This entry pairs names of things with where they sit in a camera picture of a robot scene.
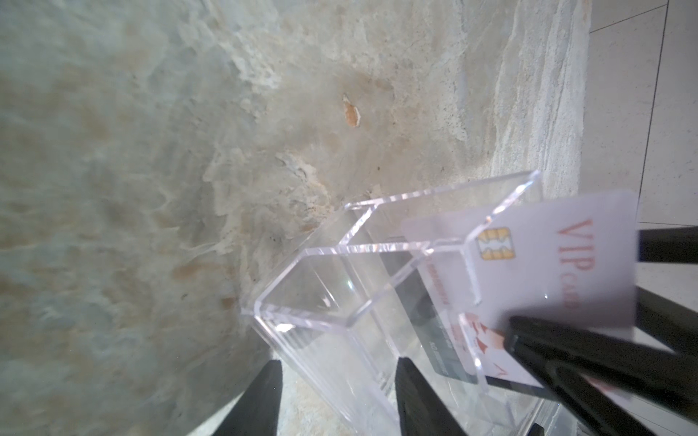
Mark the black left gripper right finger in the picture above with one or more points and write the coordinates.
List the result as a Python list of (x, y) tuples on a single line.
[(420, 409)]

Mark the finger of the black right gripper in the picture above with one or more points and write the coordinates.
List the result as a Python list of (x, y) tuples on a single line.
[(667, 287), (566, 360)]

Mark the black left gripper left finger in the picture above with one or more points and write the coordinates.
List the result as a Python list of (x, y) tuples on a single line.
[(256, 412)]

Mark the white vip credit card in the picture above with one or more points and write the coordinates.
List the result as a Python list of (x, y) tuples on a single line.
[(569, 261)]

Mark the clear acrylic card stand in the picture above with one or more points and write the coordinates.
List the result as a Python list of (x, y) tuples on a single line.
[(330, 312)]

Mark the black vip card in stand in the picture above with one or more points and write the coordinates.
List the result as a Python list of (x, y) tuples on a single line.
[(445, 346)]

